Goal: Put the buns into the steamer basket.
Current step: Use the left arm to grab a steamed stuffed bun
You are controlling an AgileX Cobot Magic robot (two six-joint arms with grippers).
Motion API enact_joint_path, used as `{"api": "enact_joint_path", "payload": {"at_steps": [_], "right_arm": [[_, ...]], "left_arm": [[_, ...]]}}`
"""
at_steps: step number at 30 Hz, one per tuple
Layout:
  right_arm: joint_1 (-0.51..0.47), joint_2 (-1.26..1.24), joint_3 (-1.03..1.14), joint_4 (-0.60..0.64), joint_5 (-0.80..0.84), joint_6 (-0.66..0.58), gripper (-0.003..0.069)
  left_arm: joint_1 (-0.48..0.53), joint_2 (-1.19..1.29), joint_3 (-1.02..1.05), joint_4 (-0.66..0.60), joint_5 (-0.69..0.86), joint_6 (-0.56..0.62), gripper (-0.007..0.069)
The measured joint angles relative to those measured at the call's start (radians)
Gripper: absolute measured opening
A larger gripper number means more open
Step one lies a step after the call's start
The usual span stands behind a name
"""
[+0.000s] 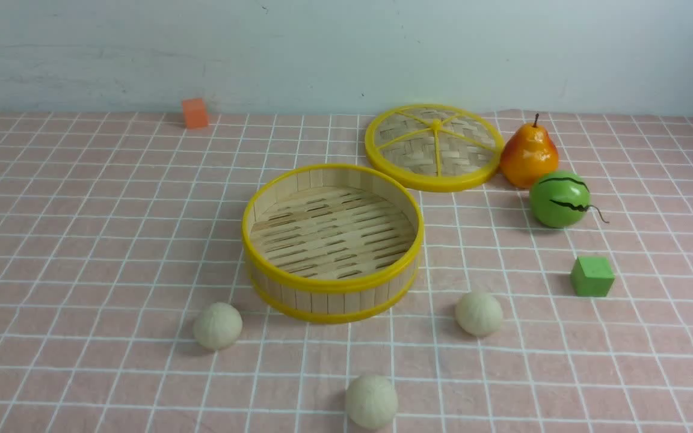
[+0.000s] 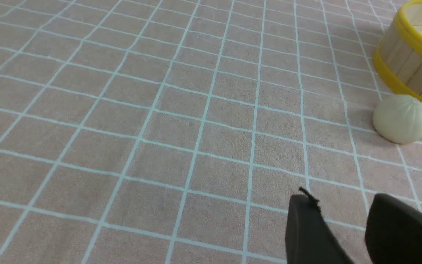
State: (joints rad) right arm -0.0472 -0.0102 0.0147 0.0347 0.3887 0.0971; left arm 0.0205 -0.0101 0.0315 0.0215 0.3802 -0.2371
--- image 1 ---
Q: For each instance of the orange yellow toy pear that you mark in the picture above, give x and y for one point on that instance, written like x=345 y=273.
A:
x=529 y=155

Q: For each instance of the orange cube block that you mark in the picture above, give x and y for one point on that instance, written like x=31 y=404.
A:
x=195 y=113

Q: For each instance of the green cube block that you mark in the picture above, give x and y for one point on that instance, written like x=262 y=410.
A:
x=592 y=276

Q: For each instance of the pink checkered tablecloth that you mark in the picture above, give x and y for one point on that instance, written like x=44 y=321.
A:
x=118 y=230

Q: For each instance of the woven bamboo steamer lid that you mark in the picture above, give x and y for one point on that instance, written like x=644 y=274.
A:
x=433 y=147

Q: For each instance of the white bun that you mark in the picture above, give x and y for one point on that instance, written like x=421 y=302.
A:
x=371 y=401
x=479 y=314
x=218 y=326

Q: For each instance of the bamboo steamer tray yellow rims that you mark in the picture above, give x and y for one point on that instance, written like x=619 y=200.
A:
x=332 y=243

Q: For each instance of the green toy watermelon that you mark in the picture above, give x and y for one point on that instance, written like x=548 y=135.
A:
x=561 y=199

